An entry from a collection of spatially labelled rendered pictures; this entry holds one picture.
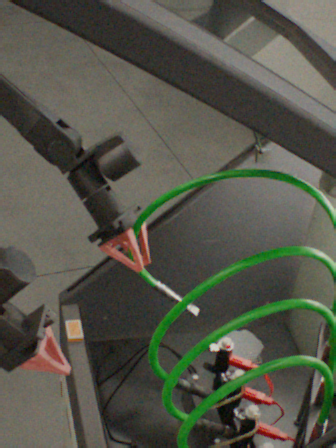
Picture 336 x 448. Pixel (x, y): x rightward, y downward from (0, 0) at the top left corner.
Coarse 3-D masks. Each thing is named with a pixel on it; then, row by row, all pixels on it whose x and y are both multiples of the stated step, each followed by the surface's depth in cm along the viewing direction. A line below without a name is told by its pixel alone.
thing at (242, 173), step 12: (192, 180) 117; (204, 180) 116; (216, 180) 115; (288, 180) 113; (300, 180) 114; (168, 192) 118; (180, 192) 117; (312, 192) 114; (156, 204) 119; (324, 204) 115; (144, 216) 121; (132, 228) 123; (144, 276) 128
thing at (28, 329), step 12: (12, 312) 98; (36, 312) 101; (48, 312) 101; (0, 324) 97; (12, 324) 97; (24, 324) 99; (36, 324) 98; (0, 336) 97; (12, 336) 98; (24, 336) 98; (36, 336) 96; (0, 348) 102; (12, 348) 99; (24, 348) 99; (0, 360) 100
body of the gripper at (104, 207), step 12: (96, 192) 123; (108, 192) 123; (84, 204) 124; (96, 204) 123; (108, 204) 123; (120, 204) 125; (96, 216) 124; (108, 216) 123; (120, 216) 122; (108, 228) 121
